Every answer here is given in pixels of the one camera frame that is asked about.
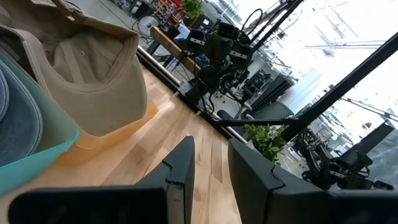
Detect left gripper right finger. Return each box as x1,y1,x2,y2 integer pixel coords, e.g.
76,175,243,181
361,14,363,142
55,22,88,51
228,138,398,224

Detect grey-blue denim baseball cap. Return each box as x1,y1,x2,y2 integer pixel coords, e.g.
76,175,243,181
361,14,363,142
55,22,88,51
0,58,44,168

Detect wooden workbench top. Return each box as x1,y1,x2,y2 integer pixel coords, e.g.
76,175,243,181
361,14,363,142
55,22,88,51
150,26,202,75

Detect shelf of colourful boxes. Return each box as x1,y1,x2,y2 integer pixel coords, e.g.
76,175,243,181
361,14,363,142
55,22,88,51
152,0,183,22

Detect teal plastic bin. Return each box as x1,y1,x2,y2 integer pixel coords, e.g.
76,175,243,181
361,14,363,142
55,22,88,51
0,51,80,197

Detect orange plastic bin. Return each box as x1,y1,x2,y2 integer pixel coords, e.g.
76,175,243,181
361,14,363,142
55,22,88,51
54,99,159,167

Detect khaki cotton baseball cap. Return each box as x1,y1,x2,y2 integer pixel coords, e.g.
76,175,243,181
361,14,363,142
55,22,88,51
21,0,149,138

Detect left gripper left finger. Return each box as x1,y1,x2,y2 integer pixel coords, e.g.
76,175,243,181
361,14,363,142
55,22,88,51
7,136,196,224

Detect round metal fan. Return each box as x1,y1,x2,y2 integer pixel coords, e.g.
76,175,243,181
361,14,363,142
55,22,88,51
137,15,160,37

